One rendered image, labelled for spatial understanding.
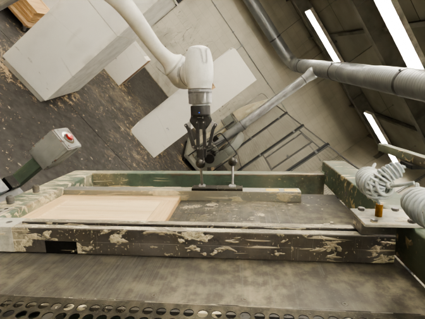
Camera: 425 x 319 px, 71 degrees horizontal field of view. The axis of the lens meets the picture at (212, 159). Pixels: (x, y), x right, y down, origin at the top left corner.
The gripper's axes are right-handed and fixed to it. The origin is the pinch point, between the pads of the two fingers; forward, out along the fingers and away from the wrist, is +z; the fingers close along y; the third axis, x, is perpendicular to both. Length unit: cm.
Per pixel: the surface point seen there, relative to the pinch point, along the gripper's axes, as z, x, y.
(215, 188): 11.6, 2.6, -5.3
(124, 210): 14.9, 18.9, 24.9
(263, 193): 13.3, 3.1, -23.8
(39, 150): -1, -15, 78
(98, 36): -85, -182, 123
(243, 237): 10, 46, -16
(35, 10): -135, -260, 238
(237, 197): 14.9, 3.1, -13.9
